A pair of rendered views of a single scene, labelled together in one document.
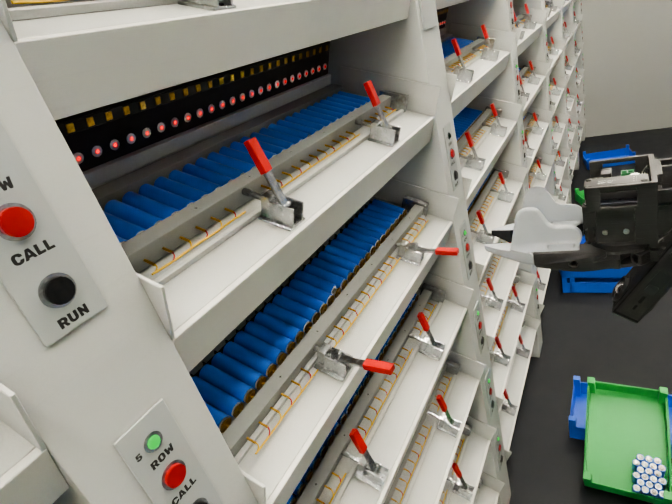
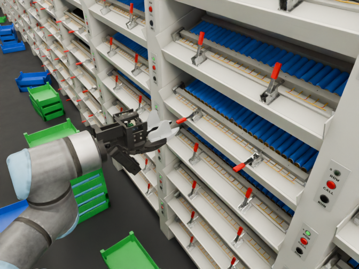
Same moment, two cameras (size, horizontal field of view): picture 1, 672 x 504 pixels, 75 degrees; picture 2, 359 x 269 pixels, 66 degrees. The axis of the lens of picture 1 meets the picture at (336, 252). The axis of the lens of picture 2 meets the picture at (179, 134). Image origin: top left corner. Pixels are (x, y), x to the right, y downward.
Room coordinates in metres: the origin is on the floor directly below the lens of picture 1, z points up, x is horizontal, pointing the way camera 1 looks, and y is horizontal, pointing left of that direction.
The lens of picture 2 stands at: (0.63, -0.72, 1.48)
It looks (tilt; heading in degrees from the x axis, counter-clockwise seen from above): 37 degrees down; 109
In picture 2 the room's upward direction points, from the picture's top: straight up
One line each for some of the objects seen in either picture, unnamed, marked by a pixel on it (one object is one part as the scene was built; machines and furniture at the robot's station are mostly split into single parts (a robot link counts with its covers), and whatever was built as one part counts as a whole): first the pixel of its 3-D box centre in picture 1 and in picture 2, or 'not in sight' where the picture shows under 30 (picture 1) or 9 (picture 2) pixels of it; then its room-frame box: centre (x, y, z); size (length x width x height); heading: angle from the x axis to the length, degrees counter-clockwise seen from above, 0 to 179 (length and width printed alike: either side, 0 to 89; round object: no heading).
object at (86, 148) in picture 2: not in sight; (85, 151); (0.29, -0.35, 1.09); 0.10 x 0.05 x 0.09; 143
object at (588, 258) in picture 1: (582, 251); not in sight; (0.36, -0.23, 1.06); 0.09 x 0.05 x 0.02; 60
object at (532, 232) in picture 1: (528, 233); (154, 120); (0.38, -0.19, 1.08); 0.09 x 0.03 x 0.06; 60
